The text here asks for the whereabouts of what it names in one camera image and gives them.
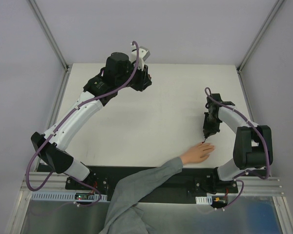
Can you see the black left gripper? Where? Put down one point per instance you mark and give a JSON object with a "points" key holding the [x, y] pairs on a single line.
{"points": [[143, 79]]}

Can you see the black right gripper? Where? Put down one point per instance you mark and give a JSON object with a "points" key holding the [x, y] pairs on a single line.
{"points": [[210, 121]]}

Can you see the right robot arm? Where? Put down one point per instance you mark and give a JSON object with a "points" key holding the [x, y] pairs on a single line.
{"points": [[252, 151]]}

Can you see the grey sleeved forearm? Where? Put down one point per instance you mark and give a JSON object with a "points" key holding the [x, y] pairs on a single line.
{"points": [[122, 216]]}

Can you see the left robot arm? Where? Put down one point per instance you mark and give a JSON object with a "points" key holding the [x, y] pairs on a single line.
{"points": [[120, 71]]}

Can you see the mannequin hand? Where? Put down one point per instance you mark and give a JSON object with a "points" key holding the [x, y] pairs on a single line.
{"points": [[197, 153]]}

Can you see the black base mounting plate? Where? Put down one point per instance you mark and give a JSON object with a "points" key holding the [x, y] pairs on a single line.
{"points": [[181, 187]]}

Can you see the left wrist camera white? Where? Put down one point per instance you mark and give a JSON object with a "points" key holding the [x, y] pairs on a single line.
{"points": [[144, 53]]}

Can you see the aluminium frame post left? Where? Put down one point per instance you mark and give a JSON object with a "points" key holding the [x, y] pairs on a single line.
{"points": [[48, 34]]}

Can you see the aluminium frame post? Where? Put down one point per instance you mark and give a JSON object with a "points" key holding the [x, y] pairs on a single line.
{"points": [[48, 34], [260, 34]]}

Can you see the aluminium frame post right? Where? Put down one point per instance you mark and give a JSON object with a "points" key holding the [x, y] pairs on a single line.
{"points": [[260, 34]]}

